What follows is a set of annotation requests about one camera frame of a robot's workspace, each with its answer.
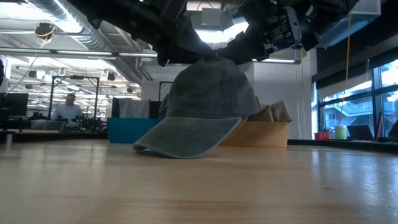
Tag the blue plastic bin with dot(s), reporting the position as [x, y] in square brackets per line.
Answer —
[127, 130]

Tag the dark laptop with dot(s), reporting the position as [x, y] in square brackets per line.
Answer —
[360, 133]

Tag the black robot green light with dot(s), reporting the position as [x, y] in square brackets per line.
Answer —
[87, 123]

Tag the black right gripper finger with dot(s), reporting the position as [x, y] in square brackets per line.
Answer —
[255, 54]
[253, 39]

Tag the silver spiral air duct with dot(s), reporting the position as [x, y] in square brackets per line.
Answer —
[87, 34]

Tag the tall black station frame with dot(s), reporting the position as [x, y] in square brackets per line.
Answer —
[76, 77]

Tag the person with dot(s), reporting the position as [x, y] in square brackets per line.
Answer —
[67, 112]

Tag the black ceiling spotlight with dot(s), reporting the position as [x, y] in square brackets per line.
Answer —
[130, 90]
[111, 76]

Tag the long ceiling light bar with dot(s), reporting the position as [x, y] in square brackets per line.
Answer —
[84, 53]

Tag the clear plastic box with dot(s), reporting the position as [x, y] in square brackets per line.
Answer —
[48, 124]

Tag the pale green roll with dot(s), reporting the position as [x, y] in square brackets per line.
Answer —
[341, 132]

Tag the rectangular metal air duct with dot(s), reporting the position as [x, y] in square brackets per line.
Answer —
[363, 9]

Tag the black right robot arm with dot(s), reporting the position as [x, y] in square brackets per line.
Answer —
[332, 15]

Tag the grey fabric panel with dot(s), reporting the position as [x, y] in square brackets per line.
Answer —
[133, 109]

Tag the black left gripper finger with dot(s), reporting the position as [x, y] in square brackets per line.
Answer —
[188, 34]
[183, 54]

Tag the black monitor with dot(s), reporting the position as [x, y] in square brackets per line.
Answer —
[15, 104]

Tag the red box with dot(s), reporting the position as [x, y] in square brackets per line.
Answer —
[321, 136]

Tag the dark grey baseball cap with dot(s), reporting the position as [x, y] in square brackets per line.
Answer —
[205, 102]

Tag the dark framed window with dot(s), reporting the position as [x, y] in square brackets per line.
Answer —
[357, 93]

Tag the orange plastic bin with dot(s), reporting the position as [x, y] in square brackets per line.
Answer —
[264, 133]

